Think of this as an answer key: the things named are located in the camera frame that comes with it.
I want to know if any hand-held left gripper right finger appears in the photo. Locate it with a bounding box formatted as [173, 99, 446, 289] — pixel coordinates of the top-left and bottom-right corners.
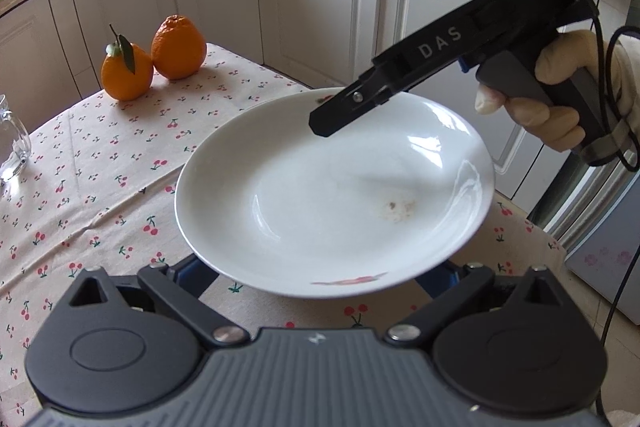
[385, 263, 571, 348]

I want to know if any pale blue floral appliance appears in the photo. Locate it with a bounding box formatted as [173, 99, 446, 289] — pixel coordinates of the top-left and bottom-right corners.
[530, 147, 640, 328]

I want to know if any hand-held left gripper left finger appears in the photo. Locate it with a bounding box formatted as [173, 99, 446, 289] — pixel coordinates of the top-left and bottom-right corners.
[67, 256, 251, 348]

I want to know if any person's right hand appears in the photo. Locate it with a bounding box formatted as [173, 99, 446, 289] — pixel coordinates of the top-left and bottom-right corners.
[474, 29, 640, 154]

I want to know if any cherry print tablecloth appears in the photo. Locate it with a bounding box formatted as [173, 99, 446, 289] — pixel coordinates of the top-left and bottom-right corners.
[0, 42, 568, 423]

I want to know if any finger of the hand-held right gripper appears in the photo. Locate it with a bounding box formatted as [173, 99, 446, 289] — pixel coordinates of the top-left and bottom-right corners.
[308, 67, 401, 138]

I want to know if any stained white fruit print plate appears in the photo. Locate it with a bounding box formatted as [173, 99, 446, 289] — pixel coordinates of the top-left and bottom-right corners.
[174, 88, 496, 300]

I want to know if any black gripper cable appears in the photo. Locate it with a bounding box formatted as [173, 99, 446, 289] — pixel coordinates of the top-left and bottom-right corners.
[592, 0, 640, 427]

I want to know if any bumpy orange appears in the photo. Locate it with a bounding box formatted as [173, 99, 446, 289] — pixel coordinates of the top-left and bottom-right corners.
[151, 14, 207, 80]

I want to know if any orange with green leaf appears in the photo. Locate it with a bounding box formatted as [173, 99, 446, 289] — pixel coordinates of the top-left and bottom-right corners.
[101, 24, 154, 102]

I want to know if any glass mug with water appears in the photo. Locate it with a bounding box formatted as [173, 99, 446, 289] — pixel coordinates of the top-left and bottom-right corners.
[0, 94, 32, 182]

